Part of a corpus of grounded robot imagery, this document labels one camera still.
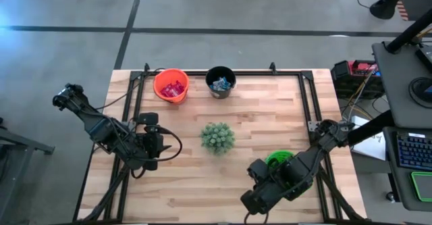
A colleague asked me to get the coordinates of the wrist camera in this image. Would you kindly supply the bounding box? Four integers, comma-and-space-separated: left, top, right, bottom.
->
248, 159, 270, 182
136, 112, 159, 125

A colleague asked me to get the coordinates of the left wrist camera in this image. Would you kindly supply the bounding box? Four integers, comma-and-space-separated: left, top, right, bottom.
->
136, 112, 159, 125

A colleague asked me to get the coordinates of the green-edged black pad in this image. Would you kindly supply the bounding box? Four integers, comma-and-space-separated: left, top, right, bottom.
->
410, 170, 432, 202

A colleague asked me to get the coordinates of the person's leg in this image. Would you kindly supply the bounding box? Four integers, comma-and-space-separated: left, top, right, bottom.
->
369, 0, 416, 20

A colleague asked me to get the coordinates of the black plastic bucket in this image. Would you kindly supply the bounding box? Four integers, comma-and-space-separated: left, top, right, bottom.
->
205, 66, 237, 100

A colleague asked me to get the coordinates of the black diagonal pole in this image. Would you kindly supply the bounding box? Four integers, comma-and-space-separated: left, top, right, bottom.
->
346, 109, 396, 147
384, 8, 432, 54

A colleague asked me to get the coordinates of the grey desk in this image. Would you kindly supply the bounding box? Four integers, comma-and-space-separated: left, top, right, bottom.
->
371, 41, 432, 130

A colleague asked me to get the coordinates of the orange black striped mat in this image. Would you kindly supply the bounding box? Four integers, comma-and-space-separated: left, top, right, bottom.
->
386, 0, 411, 22

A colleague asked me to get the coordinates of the backlit computer keyboard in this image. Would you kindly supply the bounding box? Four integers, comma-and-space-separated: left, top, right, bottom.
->
396, 132, 432, 171

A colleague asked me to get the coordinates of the black looped cable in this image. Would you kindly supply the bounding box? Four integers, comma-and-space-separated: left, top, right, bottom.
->
130, 126, 184, 180
243, 210, 269, 225

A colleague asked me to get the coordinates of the red and black control box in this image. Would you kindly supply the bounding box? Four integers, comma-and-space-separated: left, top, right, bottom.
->
330, 59, 384, 99

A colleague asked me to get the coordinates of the grey metal table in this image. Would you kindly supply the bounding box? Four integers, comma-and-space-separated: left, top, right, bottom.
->
0, 116, 55, 185

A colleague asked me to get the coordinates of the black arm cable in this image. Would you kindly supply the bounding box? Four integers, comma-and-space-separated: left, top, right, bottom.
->
96, 68, 166, 111

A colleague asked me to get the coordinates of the orange pumpkin face bucket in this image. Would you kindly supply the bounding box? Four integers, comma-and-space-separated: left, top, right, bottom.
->
153, 68, 190, 105

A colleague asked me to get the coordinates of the round black desk object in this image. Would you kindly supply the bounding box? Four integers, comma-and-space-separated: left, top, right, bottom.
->
408, 76, 432, 109

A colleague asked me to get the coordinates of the green plastic bucket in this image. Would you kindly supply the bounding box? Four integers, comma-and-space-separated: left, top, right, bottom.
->
264, 149, 315, 201

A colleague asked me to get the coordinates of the artificial succulent in grey pot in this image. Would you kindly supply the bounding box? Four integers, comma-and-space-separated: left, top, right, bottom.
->
199, 122, 236, 155

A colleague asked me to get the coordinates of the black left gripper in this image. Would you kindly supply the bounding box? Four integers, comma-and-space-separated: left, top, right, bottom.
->
140, 125, 173, 170

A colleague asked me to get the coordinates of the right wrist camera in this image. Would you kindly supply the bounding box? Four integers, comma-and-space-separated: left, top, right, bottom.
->
248, 159, 270, 182

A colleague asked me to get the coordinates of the yellow cable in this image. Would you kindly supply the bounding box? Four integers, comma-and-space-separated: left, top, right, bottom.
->
347, 72, 373, 118

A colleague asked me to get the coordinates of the black aluminium frame rail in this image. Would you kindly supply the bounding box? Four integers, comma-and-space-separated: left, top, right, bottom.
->
308, 72, 345, 221
116, 72, 146, 222
297, 72, 333, 222
103, 72, 136, 222

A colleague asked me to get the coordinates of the white paper sheet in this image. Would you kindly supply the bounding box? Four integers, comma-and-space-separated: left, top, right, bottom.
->
350, 116, 387, 161

